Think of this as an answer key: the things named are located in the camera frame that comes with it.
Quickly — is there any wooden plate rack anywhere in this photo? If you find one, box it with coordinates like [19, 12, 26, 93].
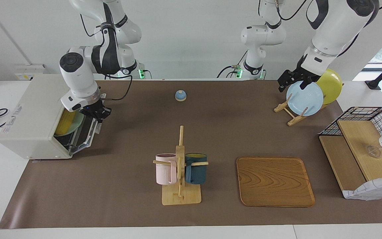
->
[274, 83, 345, 126]

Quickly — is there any yellow plate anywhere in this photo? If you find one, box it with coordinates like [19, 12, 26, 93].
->
[316, 69, 343, 105]

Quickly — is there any white checkered cloth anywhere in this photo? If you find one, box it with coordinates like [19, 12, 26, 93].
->
[343, 175, 382, 200]

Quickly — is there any brown wooden tray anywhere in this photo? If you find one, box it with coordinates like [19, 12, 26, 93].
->
[236, 157, 316, 208]

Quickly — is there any small clear glass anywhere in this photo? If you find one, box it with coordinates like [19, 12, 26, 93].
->
[367, 145, 382, 159]

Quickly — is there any yellow corn cob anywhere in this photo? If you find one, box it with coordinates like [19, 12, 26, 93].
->
[57, 110, 77, 135]

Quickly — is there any pale green plate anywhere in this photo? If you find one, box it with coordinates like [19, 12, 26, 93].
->
[54, 110, 85, 136]

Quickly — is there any brown table mat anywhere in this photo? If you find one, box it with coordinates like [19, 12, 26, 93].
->
[0, 80, 382, 229]

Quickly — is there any pink mug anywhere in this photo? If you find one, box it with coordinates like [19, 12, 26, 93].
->
[155, 153, 177, 185]

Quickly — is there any light blue plate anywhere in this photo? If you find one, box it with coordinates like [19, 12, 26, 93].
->
[286, 81, 324, 116]

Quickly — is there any beige toaster oven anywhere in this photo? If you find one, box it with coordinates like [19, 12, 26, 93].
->
[0, 74, 104, 160]

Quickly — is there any dark blue mug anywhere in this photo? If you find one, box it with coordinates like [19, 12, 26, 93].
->
[185, 153, 208, 185]

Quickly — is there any wooden shelf with wire basket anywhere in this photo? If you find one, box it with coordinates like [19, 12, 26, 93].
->
[319, 107, 382, 199]

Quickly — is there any white wall box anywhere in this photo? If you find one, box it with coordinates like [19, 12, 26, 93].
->
[15, 64, 50, 81]

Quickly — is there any wooden mug tree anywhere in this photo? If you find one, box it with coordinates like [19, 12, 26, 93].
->
[153, 125, 209, 205]

